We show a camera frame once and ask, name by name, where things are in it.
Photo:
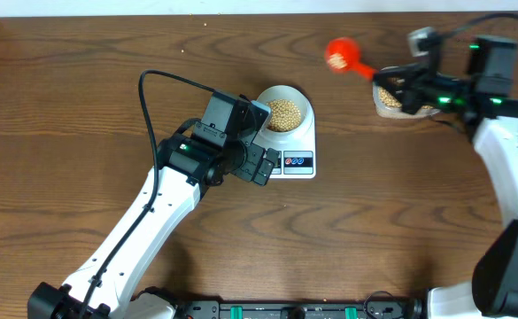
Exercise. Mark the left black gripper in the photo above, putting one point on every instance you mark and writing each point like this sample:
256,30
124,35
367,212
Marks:
247,171

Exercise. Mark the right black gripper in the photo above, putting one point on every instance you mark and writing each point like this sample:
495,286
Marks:
409,91

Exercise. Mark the orange plastic scoop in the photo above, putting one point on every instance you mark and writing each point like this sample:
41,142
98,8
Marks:
343,55

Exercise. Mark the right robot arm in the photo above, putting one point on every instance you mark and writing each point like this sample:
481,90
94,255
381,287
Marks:
490,120

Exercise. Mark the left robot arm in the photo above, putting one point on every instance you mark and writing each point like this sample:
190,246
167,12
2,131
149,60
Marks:
104,285

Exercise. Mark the white digital kitchen scale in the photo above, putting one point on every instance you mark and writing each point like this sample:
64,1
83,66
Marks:
297,154

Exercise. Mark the soybeans in bowl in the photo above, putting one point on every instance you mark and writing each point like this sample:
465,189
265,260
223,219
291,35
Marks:
286,115

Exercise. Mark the grey round bowl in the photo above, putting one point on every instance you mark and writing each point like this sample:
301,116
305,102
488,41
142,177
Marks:
294,95

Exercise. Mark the clear plastic soybean container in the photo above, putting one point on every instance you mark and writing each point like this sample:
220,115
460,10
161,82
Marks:
387,106

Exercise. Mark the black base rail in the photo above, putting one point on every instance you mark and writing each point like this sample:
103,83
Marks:
378,305

